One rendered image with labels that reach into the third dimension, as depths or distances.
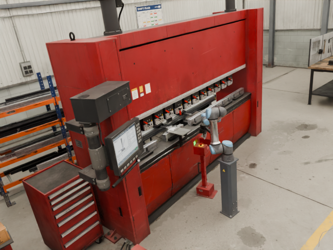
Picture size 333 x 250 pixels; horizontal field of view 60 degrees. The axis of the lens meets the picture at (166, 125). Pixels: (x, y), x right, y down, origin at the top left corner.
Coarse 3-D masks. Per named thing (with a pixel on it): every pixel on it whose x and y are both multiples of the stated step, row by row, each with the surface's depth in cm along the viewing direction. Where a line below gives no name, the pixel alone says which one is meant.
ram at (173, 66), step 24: (240, 24) 473; (144, 48) 316; (168, 48) 347; (192, 48) 383; (216, 48) 429; (240, 48) 487; (144, 72) 323; (168, 72) 355; (192, 72) 393; (216, 72) 440; (144, 96) 329; (168, 96) 363
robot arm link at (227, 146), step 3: (222, 141) 330; (225, 141) 330; (228, 141) 330; (222, 144) 327; (225, 144) 324; (228, 144) 324; (231, 144) 326; (222, 147) 325; (225, 147) 325; (228, 147) 325; (231, 147) 327; (225, 150) 326; (228, 150) 326; (231, 150) 328; (225, 153) 329; (228, 153) 328
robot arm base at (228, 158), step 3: (222, 153) 335; (231, 153) 329; (222, 156) 334; (225, 156) 330; (228, 156) 329; (231, 156) 330; (222, 159) 334; (225, 159) 331; (228, 159) 331; (231, 159) 330; (228, 162) 331
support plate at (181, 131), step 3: (177, 129) 377; (180, 129) 376; (183, 129) 375; (186, 129) 374; (189, 129) 373; (171, 132) 371; (174, 132) 369; (177, 132) 368; (180, 132) 367; (183, 132) 366; (186, 132) 365
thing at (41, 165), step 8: (56, 152) 496; (64, 152) 492; (72, 152) 482; (32, 160) 476; (40, 160) 470; (48, 160) 461; (56, 160) 467; (16, 168) 458; (24, 168) 454; (32, 168) 452; (40, 168) 452
